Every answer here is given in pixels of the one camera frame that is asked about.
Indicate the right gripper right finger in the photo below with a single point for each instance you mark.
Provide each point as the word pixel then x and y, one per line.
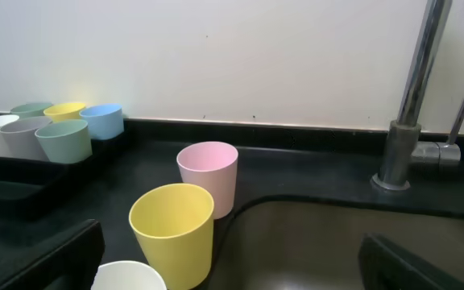
pixel 389 270

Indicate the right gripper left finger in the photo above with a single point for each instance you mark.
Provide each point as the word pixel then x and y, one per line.
pixel 67 258

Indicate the yellow cup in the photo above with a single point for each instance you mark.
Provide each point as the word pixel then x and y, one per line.
pixel 63 113
pixel 175 245

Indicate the pink cup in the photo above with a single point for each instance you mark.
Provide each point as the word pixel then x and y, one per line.
pixel 212 181

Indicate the black tray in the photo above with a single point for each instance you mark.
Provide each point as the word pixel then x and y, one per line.
pixel 22 185

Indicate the steel sink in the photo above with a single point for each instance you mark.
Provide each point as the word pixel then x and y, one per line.
pixel 304 245

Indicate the green cup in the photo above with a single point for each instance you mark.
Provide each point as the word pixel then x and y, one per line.
pixel 28 109
pixel 67 147

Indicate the steel tap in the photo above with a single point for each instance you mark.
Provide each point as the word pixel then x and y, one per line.
pixel 401 153

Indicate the grey cup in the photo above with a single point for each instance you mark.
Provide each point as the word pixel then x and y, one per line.
pixel 22 143

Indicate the blue cup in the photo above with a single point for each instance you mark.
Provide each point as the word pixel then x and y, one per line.
pixel 105 123

